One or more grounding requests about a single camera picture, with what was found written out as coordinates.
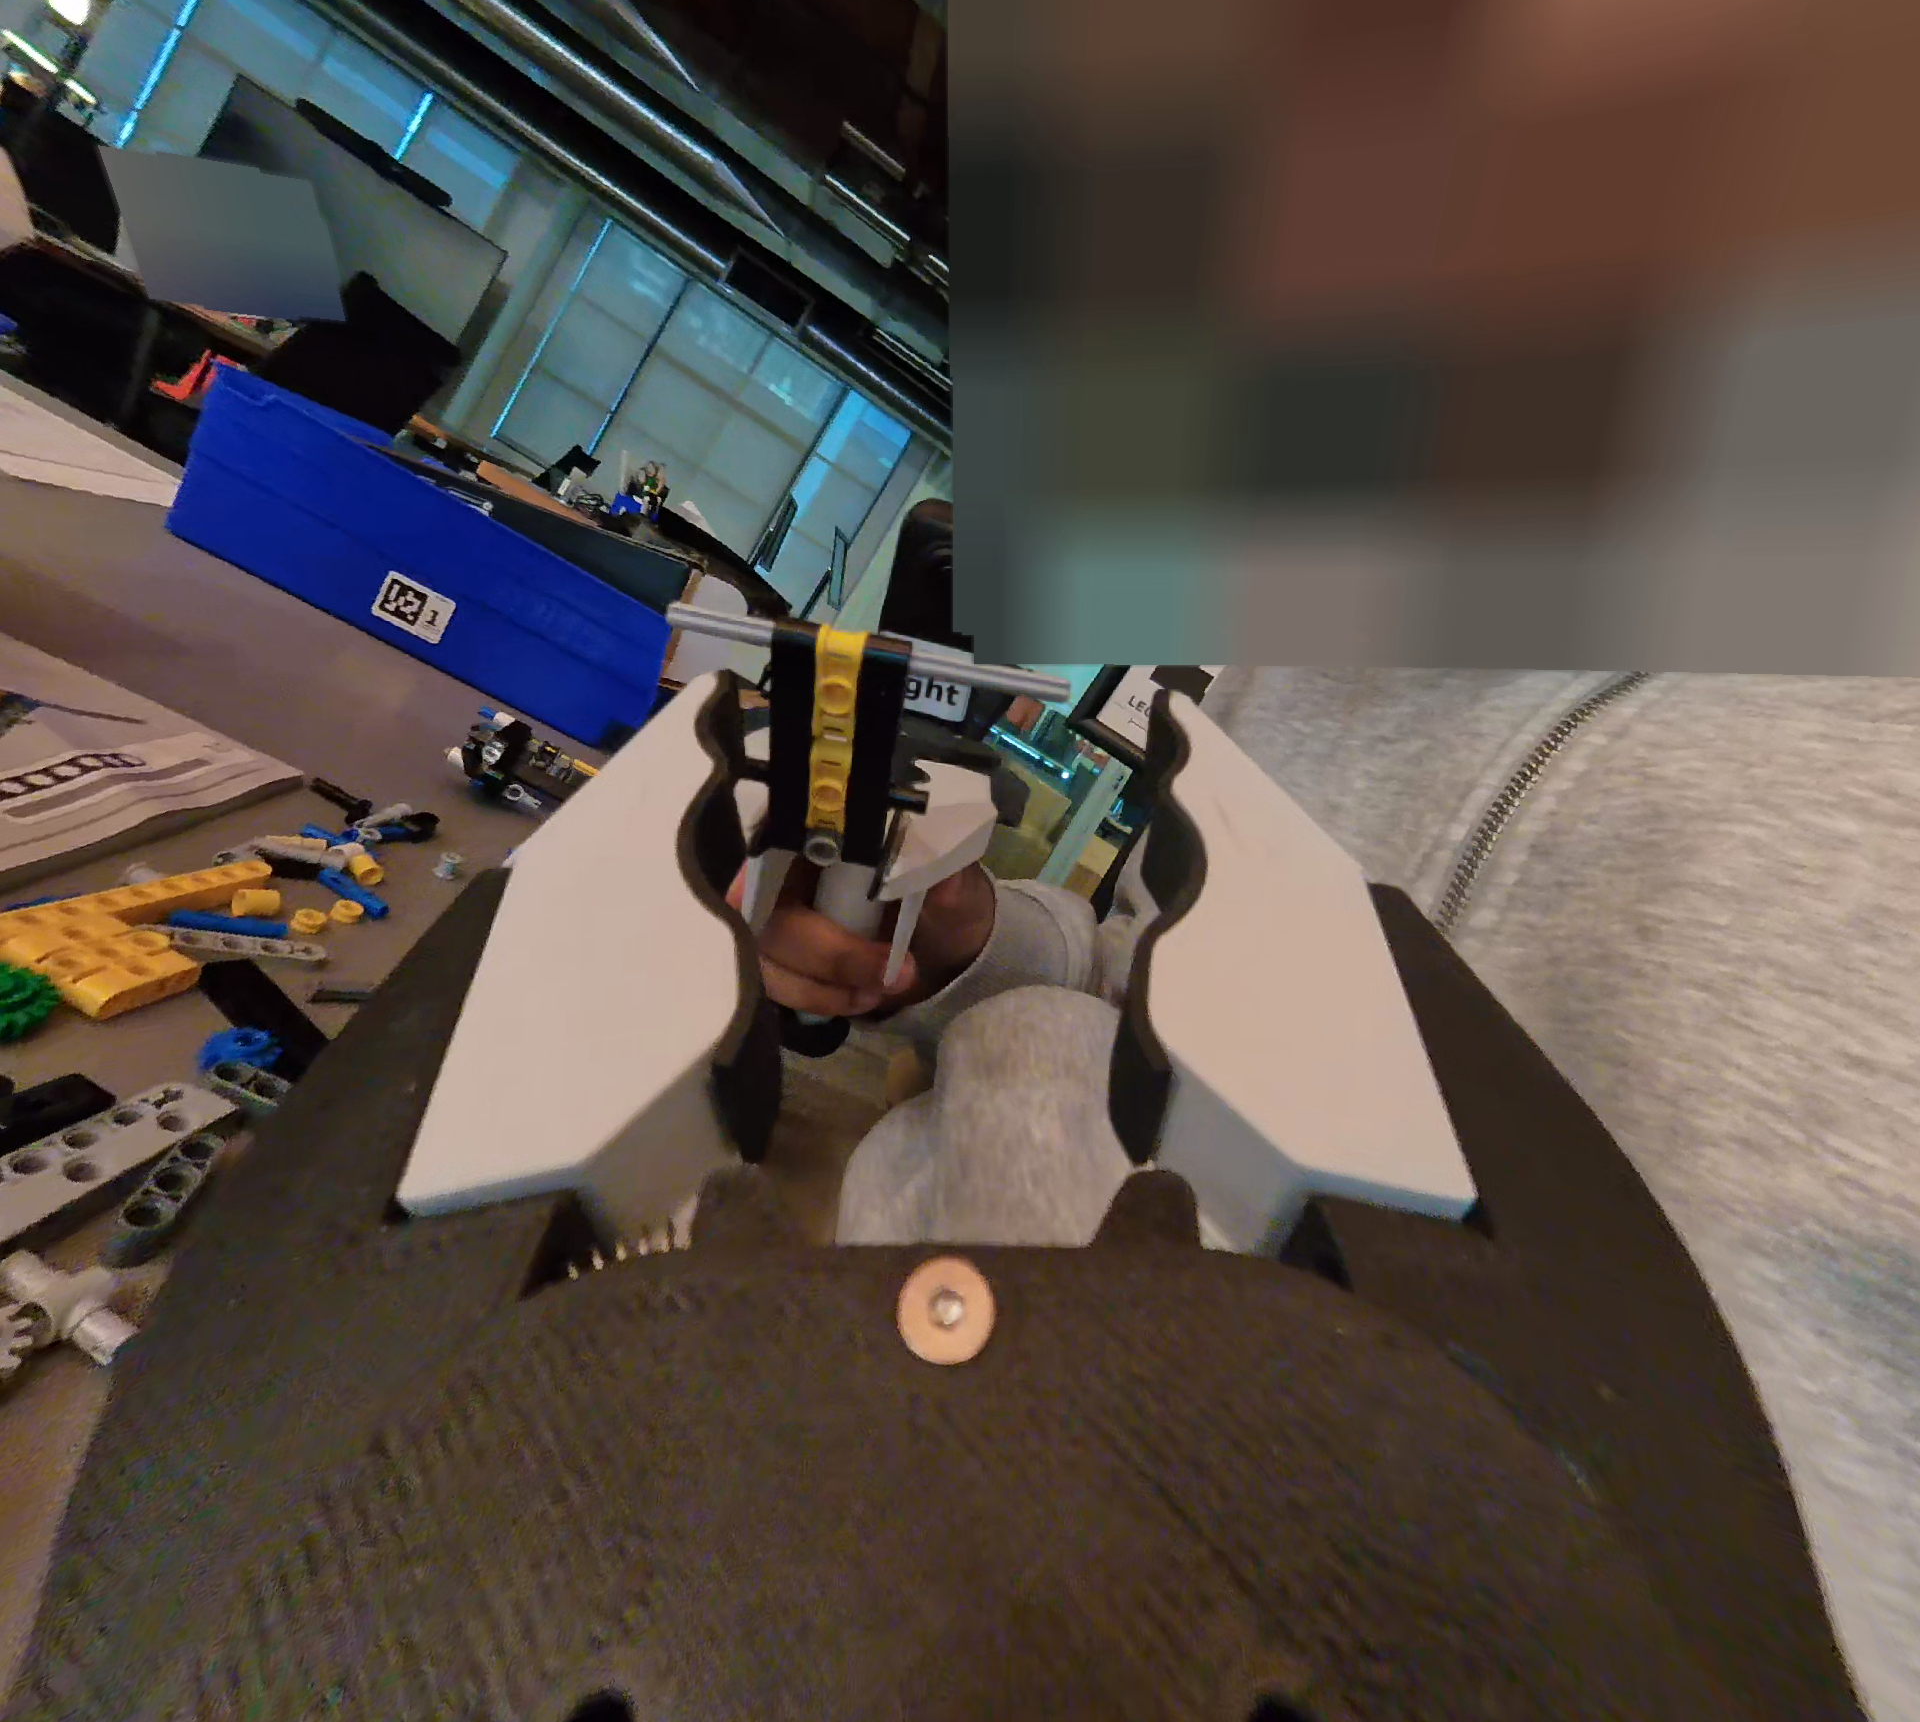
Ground cluttered office desk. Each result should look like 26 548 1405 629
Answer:
404 415 842 621

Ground black yellow lego beam assembly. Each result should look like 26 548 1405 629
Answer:
746 618 920 871

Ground white paper sheet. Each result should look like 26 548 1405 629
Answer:
0 378 186 509

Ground large display screen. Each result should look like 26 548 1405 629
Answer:
209 71 509 362

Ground pile of loose lego pieces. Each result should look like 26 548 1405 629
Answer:
0 775 452 1380

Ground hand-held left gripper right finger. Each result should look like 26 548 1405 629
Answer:
1105 683 1482 1255

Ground stacked cardboard boxes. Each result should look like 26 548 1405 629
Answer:
989 716 1142 922

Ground small black lego assembly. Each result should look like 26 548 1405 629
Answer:
449 707 579 806

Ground blue storage bin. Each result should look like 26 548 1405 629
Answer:
164 363 678 751

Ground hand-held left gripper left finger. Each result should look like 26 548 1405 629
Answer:
391 665 787 1222

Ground person's right hand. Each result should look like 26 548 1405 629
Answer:
725 857 1000 1025

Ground lego instruction booklet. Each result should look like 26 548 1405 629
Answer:
0 633 305 883

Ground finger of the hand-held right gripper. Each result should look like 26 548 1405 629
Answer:
875 774 1000 989
734 848 804 961

